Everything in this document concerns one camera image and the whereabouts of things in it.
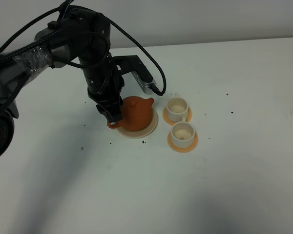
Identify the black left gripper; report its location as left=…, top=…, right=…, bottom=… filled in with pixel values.
left=82, top=52, right=125, bottom=122

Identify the brown clay teapot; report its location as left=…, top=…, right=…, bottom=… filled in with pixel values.
left=107, top=96, right=154, bottom=132

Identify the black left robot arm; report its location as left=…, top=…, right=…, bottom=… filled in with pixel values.
left=0, top=0, right=124, bottom=156

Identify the beige round teapot saucer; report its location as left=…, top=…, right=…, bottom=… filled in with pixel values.
left=116, top=109, right=159, bottom=138

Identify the far white teacup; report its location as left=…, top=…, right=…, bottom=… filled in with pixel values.
left=166, top=93, right=189, bottom=122

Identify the white teacup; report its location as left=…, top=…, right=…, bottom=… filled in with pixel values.
left=170, top=117, right=196, bottom=149
left=166, top=93, right=189, bottom=122

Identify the near white teacup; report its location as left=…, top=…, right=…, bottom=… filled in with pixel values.
left=170, top=117, right=196, bottom=149

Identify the far orange coaster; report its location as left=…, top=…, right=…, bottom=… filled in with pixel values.
left=163, top=107, right=192, bottom=125

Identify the orange coaster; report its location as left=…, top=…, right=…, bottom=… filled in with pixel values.
left=167, top=133, right=199, bottom=153
left=163, top=107, right=192, bottom=125

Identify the near orange coaster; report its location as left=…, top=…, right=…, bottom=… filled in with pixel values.
left=167, top=133, right=199, bottom=153

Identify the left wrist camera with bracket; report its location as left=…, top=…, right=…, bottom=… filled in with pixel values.
left=113, top=55, right=156, bottom=95

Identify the black braided left camera cable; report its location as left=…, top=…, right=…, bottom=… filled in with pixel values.
left=0, top=0, right=167, bottom=96

